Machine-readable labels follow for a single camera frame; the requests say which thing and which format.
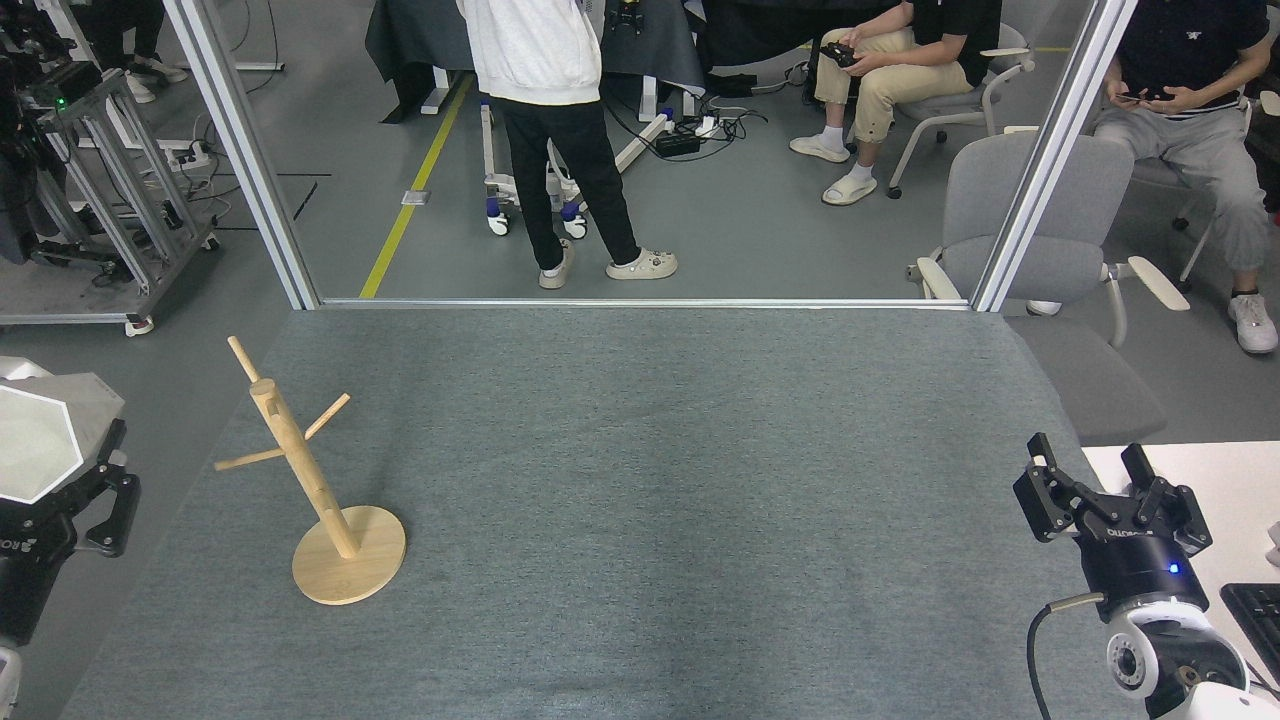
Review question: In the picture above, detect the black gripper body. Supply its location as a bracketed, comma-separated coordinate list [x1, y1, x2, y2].
[0, 510, 76, 646]
[1078, 525, 1208, 621]

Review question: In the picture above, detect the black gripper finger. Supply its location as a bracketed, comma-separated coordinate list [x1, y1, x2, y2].
[1013, 433, 1106, 544]
[1122, 443, 1213, 558]
[60, 420, 141, 558]

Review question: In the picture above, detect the white faceted cup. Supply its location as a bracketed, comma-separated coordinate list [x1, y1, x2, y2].
[0, 357, 127, 505]

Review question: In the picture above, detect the wooden cup rack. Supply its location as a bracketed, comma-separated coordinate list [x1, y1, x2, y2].
[213, 335, 406, 606]

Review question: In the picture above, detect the black keyboard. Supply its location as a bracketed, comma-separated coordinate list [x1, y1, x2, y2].
[1220, 583, 1280, 689]

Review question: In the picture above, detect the empty grey office chair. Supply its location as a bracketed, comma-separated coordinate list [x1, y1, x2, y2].
[907, 127, 1191, 446]

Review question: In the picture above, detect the grey white-framed office chair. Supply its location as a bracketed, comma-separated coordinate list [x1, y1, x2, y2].
[1130, 90, 1280, 286]
[885, 18, 1036, 199]

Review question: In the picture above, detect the metal equipment cart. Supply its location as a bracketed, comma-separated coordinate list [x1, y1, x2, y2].
[0, 60, 221, 337]

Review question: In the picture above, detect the seated person with phone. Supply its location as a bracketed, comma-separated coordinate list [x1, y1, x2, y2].
[1090, 0, 1280, 355]

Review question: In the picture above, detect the seated person with controller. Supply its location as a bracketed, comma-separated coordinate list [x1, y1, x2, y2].
[790, 0, 1003, 207]

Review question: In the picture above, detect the seated person by cart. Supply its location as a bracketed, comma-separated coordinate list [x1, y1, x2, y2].
[75, 0, 189, 104]

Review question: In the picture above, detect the white stand on wheels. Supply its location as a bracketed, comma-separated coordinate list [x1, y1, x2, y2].
[478, 75, 681, 239]

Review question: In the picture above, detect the black draped table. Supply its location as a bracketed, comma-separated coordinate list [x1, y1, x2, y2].
[365, 0, 706, 98]

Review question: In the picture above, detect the standing person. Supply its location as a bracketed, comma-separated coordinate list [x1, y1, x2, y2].
[457, 0, 678, 290]

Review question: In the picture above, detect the black mouse cable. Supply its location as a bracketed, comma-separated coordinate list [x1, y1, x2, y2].
[1205, 610, 1280, 701]

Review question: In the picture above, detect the silver frame post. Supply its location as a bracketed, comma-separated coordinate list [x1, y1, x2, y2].
[163, 0, 321, 311]
[970, 0, 1141, 313]

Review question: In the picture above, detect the silver frame rail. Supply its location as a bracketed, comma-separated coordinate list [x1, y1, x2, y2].
[318, 297, 973, 311]

